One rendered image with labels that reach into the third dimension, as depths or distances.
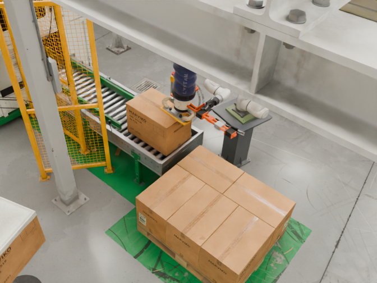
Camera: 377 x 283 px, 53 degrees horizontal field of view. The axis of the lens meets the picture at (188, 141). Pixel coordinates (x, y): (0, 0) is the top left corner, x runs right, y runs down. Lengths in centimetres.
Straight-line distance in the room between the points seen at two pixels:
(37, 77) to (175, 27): 269
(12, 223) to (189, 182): 166
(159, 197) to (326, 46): 329
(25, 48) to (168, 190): 179
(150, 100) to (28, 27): 156
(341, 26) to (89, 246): 375
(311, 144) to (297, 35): 490
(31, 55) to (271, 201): 249
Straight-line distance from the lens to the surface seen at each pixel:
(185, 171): 393
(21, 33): 314
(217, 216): 361
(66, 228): 428
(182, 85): 348
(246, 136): 454
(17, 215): 319
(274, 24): 52
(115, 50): 689
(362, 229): 467
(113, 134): 433
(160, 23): 73
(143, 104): 409
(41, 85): 339
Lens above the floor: 344
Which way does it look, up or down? 43 degrees down
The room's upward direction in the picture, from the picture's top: 4 degrees clockwise
